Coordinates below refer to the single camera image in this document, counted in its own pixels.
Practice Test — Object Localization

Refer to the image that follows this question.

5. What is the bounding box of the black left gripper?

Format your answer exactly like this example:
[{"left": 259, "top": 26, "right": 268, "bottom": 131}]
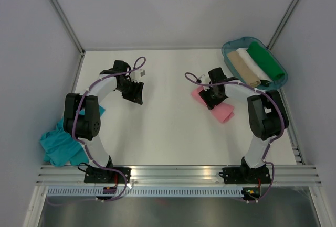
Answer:
[{"left": 117, "top": 79, "right": 144, "bottom": 106}]

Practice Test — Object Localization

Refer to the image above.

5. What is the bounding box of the pink t shirt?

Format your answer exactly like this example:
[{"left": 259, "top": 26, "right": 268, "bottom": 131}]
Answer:
[{"left": 191, "top": 87, "right": 235, "bottom": 124}]

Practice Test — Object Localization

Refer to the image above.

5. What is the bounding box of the teal t shirt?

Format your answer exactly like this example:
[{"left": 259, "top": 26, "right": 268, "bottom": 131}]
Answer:
[{"left": 39, "top": 117, "right": 89, "bottom": 167}]

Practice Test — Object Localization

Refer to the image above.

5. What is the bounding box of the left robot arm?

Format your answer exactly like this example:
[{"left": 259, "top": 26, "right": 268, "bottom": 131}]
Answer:
[{"left": 63, "top": 60, "right": 145, "bottom": 184}]

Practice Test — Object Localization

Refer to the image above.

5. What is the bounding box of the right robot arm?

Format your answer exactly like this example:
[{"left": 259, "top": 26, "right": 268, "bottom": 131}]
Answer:
[{"left": 196, "top": 68, "right": 289, "bottom": 185}]

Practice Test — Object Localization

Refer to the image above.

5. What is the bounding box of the rolled beige t shirt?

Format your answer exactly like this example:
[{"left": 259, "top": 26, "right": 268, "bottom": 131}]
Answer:
[{"left": 227, "top": 51, "right": 261, "bottom": 88}]

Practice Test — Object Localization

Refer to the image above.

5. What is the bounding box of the blue plastic bin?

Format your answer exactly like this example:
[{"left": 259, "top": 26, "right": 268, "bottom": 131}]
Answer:
[{"left": 222, "top": 37, "right": 288, "bottom": 90}]

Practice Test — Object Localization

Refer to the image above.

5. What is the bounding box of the rolled white t shirt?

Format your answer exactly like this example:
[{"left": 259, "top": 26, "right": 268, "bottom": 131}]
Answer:
[{"left": 236, "top": 48, "right": 271, "bottom": 82}]

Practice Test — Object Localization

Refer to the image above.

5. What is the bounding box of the rolled green t shirt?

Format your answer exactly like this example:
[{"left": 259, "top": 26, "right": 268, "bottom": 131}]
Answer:
[{"left": 247, "top": 41, "right": 285, "bottom": 81}]

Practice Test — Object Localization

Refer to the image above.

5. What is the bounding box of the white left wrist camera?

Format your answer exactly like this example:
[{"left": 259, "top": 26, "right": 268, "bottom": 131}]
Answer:
[{"left": 130, "top": 69, "right": 146, "bottom": 83}]

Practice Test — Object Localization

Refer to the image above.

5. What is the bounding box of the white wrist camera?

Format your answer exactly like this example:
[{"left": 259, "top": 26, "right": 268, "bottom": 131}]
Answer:
[
  {"left": 197, "top": 74, "right": 211, "bottom": 91},
  {"left": 130, "top": 69, "right": 146, "bottom": 83}
]

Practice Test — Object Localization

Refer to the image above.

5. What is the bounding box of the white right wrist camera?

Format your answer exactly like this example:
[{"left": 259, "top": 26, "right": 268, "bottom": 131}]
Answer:
[{"left": 197, "top": 74, "right": 211, "bottom": 91}]

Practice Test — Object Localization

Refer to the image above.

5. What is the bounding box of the left aluminium frame post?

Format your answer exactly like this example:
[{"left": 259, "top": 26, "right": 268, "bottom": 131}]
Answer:
[{"left": 49, "top": 0, "right": 85, "bottom": 56}]

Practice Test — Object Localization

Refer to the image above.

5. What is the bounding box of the aluminium frame post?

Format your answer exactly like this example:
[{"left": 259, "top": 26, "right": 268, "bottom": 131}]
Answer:
[
  {"left": 49, "top": 0, "right": 85, "bottom": 56},
  {"left": 267, "top": 0, "right": 300, "bottom": 50}
]

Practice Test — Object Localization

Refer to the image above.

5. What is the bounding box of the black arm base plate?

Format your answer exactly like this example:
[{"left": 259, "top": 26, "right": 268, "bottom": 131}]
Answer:
[{"left": 84, "top": 167, "right": 131, "bottom": 185}]

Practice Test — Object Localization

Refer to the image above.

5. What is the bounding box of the aluminium mounting rail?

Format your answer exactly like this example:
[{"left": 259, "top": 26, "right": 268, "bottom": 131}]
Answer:
[{"left": 36, "top": 165, "right": 322, "bottom": 187}]

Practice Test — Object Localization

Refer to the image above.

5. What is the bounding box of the white slotted cable duct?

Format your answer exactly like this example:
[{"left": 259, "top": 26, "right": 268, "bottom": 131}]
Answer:
[{"left": 47, "top": 186, "right": 243, "bottom": 198}]

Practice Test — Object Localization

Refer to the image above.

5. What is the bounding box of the right aluminium frame post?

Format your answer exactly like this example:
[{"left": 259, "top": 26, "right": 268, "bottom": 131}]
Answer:
[{"left": 267, "top": 0, "right": 300, "bottom": 50}]

